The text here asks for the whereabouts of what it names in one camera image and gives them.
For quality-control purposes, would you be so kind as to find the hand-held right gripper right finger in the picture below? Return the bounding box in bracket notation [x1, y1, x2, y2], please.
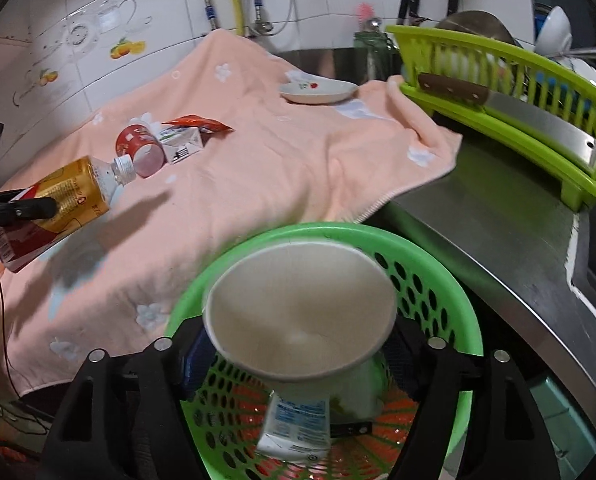
[373, 317, 561, 480]

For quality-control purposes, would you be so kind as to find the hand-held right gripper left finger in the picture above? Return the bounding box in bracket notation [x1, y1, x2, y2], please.
[37, 317, 219, 480]

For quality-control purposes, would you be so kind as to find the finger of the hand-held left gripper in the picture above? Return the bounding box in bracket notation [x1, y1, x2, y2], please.
[0, 196, 57, 263]

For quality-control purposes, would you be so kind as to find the gold tea bottle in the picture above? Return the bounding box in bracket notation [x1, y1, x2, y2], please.
[0, 155, 138, 273]

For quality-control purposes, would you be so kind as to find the green plastic basket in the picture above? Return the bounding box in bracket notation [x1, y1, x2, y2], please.
[165, 221, 483, 480]

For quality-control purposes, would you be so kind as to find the white milk carton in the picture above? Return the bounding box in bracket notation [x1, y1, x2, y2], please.
[255, 390, 331, 461]

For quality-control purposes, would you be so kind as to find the white paper cup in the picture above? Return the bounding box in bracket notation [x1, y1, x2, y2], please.
[202, 241, 398, 418]

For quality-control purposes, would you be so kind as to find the red paper cup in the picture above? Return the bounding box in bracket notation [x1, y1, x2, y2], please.
[115, 120, 168, 178]

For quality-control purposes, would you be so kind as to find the small drink carton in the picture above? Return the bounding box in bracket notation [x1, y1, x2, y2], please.
[158, 127, 205, 166]

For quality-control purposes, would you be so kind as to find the red foil packet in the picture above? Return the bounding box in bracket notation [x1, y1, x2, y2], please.
[162, 114, 235, 135]

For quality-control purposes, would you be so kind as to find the peach flowered blanket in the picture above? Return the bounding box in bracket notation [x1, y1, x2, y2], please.
[0, 27, 463, 401]

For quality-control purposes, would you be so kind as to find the green dish rack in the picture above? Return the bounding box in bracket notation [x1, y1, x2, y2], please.
[385, 24, 596, 210]

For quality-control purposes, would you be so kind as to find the white flowered plate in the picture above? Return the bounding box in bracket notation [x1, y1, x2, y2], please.
[279, 80, 359, 106]

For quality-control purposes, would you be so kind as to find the dark green utensil holder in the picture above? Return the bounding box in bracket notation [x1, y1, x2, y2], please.
[353, 30, 404, 83]

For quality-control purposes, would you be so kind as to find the metal bowl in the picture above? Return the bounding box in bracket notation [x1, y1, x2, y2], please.
[435, 10, 519, 48]

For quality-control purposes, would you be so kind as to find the white bowl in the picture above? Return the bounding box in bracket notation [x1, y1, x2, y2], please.
[535, 6, 574, 58]

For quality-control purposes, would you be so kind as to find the black cable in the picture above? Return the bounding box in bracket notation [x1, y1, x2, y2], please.
[0, 250, 54, 436]

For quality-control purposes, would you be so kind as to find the wooden handled cleaver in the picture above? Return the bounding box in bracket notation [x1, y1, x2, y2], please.
[417, 72, 596, 180]

